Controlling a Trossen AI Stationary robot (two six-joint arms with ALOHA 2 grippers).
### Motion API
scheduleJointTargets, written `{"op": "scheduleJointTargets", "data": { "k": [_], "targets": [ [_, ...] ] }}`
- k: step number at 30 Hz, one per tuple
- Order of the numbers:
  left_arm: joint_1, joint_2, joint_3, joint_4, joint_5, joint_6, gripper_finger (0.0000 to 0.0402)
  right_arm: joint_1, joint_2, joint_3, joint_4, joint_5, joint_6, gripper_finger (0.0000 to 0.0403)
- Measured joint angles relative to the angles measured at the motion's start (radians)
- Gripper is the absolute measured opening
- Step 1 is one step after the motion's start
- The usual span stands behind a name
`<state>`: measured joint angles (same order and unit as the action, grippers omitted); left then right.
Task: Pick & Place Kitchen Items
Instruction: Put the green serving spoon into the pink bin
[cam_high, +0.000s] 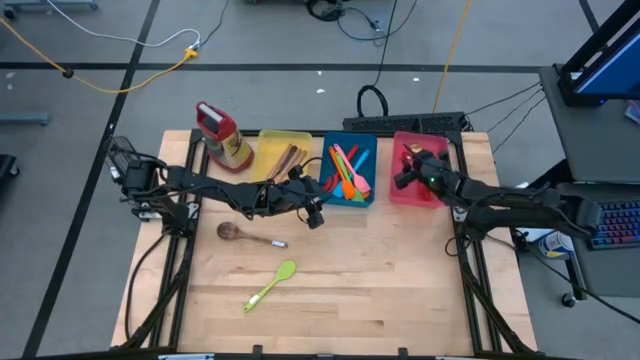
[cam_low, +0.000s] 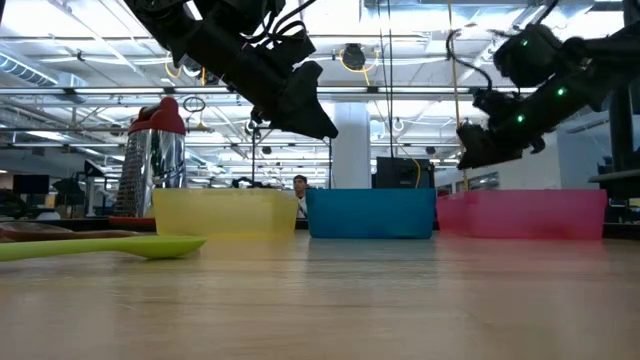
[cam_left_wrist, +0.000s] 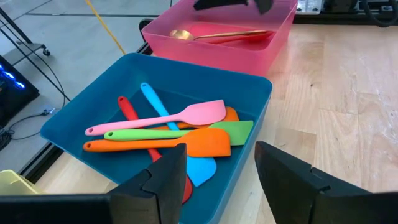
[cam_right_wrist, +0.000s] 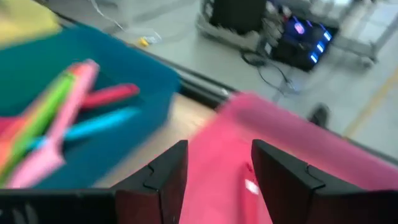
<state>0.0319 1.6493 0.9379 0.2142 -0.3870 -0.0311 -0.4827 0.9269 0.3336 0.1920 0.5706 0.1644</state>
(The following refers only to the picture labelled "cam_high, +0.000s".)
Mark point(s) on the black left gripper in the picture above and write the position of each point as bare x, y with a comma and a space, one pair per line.
285, 195

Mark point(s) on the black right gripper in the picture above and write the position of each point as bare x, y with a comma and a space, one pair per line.
432, 175

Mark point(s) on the red silicone spatula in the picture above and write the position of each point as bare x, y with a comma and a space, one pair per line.
329, 186

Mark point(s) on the long orange silicone spatula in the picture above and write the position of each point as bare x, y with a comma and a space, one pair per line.
348, 191

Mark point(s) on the green silicone spatula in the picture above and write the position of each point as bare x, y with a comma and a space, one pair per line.
358, 198

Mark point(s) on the pink silicone spatula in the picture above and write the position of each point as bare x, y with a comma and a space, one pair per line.
362, 186

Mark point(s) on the blue silicone spatula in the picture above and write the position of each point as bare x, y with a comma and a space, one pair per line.
362, 159

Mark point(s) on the green silicone spoon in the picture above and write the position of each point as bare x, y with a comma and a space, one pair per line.
286, 270

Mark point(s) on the brown wooden spoon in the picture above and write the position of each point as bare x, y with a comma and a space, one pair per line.
228, 230

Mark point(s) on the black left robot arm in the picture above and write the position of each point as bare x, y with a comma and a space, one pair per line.
210, 187

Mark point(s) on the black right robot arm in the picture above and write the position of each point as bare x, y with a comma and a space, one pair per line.
525, 205

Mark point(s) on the pink plastic bin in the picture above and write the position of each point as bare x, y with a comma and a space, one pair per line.
400, 197

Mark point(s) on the blue plastic bin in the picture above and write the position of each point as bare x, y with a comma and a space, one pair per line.
327, 140

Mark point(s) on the black power strip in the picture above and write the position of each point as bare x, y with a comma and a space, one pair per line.
400, 122

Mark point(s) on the yellow plastic bin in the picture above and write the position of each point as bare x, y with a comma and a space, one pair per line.
270, 150

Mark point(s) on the white paper sheet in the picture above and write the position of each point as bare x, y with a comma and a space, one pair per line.
530, 235

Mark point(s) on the white and blue can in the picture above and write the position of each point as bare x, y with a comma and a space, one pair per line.
555, 245

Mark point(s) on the grey equipment cart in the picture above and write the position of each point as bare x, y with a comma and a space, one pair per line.
590, 140

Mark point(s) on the black caster wheel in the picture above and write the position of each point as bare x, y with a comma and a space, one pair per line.
569, 300

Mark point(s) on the backlit rainbow keyboard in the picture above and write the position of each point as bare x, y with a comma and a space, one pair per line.
620, 225

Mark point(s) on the black monitor with blue screen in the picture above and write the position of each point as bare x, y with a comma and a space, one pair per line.
615, 70

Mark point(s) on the black mesh control box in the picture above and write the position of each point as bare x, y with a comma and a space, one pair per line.
115, 145

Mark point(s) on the grey metal foot bar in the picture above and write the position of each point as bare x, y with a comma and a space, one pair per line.
25, 119

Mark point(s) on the black chair base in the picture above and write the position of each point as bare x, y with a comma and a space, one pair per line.
7, 165

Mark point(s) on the grey trolley base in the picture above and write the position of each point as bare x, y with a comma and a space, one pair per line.
50, 5

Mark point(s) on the black aluminium table frame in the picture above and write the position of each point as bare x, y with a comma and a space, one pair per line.
176, 325

